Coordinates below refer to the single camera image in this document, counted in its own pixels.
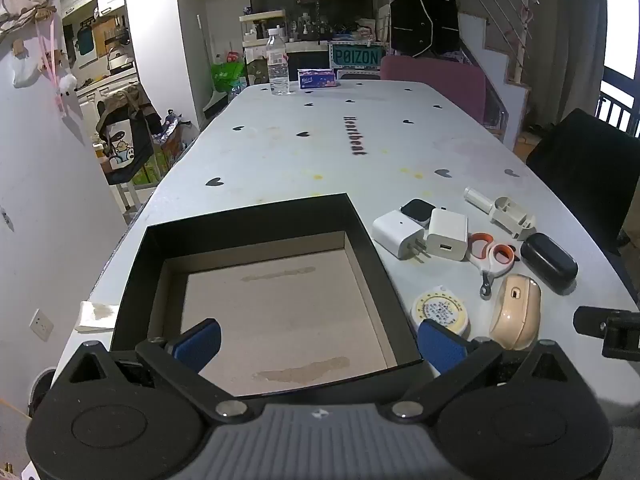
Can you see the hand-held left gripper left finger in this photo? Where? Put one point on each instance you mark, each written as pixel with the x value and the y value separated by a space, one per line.
pixel 200 345

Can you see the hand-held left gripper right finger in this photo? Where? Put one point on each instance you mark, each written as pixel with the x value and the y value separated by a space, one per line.
pixel 440 345

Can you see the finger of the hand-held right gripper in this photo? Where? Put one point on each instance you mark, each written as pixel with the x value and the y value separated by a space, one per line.
pixel 620 332

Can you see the round white tape measure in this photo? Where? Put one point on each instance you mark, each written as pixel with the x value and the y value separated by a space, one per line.
pixel 440 310

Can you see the beige earbud case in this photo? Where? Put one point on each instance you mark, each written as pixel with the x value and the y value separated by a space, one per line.
pixel 515 310

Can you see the black cardboard box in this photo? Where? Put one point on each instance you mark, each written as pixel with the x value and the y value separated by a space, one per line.
pixel 280 310

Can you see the black oval case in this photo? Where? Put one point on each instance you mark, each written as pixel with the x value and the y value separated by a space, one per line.
pixel 550 262

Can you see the white charger block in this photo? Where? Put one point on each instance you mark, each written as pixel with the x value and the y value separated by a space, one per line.
pixel 447 235

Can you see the white pronged power adapter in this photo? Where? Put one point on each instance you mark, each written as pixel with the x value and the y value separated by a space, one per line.
pixel 395 230

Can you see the black smart watch face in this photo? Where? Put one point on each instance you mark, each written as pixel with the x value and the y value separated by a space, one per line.
pixel 417 208

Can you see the white plastic lint roller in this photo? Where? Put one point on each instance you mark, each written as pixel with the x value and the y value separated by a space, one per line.
pixel 510 212

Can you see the cream glossy tape strip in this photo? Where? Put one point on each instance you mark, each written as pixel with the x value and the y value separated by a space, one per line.
pixel 97 316

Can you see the round trash bin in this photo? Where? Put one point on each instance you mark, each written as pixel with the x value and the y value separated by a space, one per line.
pixel 42 392

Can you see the black chair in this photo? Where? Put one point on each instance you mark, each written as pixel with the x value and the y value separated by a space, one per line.
pixel 590 170

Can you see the colourful snack carton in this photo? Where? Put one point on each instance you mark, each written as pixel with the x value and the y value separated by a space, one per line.
pixel 172 145

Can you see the white heart-print tablecloth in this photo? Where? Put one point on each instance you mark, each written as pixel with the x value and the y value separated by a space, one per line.
pixel 300 160

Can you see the cartoon print tote bag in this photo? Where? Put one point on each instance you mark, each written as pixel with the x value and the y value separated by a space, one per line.
pixel 122 145

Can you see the blue-capped plastic bottle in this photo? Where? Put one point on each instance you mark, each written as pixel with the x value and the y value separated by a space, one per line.
pixel 235 92

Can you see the pink chair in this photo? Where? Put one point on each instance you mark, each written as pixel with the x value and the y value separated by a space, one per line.
pixel 435 80

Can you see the green shopping bag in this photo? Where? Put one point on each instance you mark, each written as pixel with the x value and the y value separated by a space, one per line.
pixel 227 74

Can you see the clear water bottle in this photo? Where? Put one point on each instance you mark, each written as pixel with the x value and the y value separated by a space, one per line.
pixel 278 67

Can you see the purple tissue pack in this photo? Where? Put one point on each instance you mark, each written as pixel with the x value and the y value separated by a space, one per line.
pixel 317 80

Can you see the white plush toy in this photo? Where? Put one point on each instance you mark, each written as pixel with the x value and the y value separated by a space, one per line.
pixel 66 82

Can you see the metal kettle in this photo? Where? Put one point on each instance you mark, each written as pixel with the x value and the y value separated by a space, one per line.
pixel 120 60

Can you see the teal sign plate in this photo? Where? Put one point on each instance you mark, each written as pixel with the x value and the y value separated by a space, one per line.
pixel 356 56

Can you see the white hanging bag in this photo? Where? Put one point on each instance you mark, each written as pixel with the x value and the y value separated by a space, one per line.
pixel 25 72

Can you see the white shelf rack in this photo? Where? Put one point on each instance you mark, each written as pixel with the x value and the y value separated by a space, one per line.
pixel 260 22

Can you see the black vest white trim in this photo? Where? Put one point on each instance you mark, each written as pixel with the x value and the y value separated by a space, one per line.
pixel 425 15

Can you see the metal stair railing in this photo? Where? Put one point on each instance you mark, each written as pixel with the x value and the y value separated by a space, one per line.
pixel 500 5

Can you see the black tiered organiser rack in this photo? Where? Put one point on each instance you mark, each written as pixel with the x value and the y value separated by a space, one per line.
pixel 312 10

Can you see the white wall socket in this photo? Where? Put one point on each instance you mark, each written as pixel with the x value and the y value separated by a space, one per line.
pixel 42 325

